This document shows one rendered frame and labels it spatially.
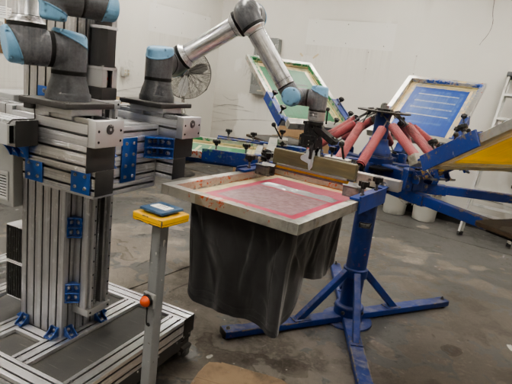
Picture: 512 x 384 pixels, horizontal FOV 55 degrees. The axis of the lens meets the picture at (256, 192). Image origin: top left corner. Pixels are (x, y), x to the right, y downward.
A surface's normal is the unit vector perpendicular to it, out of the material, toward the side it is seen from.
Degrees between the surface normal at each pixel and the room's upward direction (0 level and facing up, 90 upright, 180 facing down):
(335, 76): 90
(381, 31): 90
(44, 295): 90
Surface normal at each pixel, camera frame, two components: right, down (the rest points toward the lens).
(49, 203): -0.44, 0.16
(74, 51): 0.61, 0.26
